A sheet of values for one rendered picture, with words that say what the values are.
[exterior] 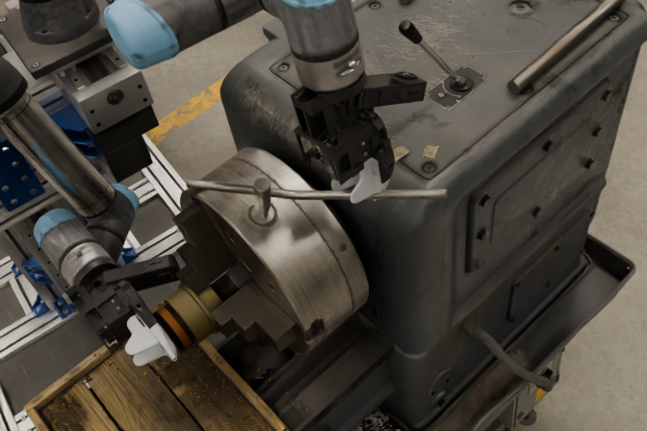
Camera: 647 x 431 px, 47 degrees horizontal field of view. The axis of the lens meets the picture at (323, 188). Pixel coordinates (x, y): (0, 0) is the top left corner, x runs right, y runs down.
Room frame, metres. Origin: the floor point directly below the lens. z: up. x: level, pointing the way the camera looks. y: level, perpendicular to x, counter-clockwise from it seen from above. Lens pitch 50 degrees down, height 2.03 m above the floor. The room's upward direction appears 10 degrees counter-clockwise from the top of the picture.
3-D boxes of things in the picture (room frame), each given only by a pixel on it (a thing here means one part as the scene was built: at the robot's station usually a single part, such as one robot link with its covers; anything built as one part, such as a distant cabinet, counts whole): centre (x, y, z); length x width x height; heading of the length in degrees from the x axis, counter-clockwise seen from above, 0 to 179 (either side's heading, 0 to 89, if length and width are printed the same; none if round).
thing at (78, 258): (0.72, 0.39, 1.08); 0.08 x 0.05 x 0.08; 123
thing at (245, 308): (0.57, 0.12, 1.08); 0.12 x 0.11 x 0.05; 34
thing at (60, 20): (1.29, 0.46, 1.21); 0.15 x 0.15 x 0.10
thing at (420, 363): (0.93, -0.21, 0.43); 0.60 x 0.48 x 0.86; 124
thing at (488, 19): (0.93, -0.22, 1.06); 0.59 x 0.48 x 0.39; 124
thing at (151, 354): (0.56, 0.29, 1.07); 0.09 x 0.06 x 0.03; 33
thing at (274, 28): (1.03, 0.00, 1.24); 0.09 x 0.08 x 0.03; 124
